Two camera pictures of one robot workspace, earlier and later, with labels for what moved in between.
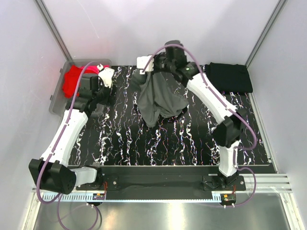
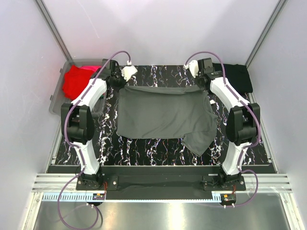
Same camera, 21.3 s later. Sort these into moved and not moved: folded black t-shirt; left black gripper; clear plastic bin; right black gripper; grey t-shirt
Moved: right black gripper; left black gripper; grey t-shirt
Not moved: folded black t-shirt; clear plastic bin
